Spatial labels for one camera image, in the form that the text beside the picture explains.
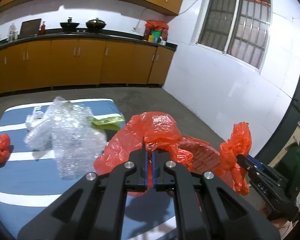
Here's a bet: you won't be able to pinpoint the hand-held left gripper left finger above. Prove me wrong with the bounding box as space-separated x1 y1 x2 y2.
17 148 148 240

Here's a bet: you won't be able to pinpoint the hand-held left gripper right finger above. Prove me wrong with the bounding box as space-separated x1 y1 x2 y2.
152 148 282 240

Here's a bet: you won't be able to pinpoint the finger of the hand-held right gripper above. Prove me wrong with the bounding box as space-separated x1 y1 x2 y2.
236 154 260 181
247 155 271 171

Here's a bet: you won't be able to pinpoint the twisted red plastic bag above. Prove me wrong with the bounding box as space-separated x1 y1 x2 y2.
219 122 252 196

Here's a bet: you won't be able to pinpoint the large red plastic bag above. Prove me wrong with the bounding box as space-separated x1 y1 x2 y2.
94 111 193 197

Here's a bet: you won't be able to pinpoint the red lined plastic basket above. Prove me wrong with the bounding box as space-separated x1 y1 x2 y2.
177 135 235 193

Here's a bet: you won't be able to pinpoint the yellow-green packet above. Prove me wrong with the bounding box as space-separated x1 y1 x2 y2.
90 115 125 128

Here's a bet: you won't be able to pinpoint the clear bubble wrap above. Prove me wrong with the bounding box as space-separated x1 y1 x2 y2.
24 96 108 180

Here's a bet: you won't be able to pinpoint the large white plastic bag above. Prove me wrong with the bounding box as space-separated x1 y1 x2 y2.
26 106 44 132

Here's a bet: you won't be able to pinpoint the small knotted red plastic bag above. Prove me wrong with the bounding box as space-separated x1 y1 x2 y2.
0 134 11 167

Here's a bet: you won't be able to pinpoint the person's right hand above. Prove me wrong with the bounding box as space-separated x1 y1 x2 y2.
260 200 300 232

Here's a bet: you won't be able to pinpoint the blue striped music-note cloth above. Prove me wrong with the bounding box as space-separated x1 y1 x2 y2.
0 98 180 240

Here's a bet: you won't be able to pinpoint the wooden lower cabinets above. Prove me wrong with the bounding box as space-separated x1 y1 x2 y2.
0 39 175 100

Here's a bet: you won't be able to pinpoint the barred window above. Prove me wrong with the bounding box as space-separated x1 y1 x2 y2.
196 0 273 70

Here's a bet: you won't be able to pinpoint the black countertop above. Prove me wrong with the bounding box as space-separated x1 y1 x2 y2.
0 27 178 53

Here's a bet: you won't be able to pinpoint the red bag over jars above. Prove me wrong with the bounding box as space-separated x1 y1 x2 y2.
144 20 169 31

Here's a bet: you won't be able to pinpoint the black wok with lid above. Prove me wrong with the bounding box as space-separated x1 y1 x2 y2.
86 17 107 30

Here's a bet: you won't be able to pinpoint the black wok with knob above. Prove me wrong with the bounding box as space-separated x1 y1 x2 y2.
60 17 80 29

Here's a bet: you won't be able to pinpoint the dark brown board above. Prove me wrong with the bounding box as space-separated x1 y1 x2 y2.
19 19 42 36

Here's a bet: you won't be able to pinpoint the jar under clear bag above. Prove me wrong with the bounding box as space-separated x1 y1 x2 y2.
7 23 18 42

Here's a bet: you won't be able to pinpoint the white wall cable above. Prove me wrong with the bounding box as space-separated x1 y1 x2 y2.
137 0 208 28

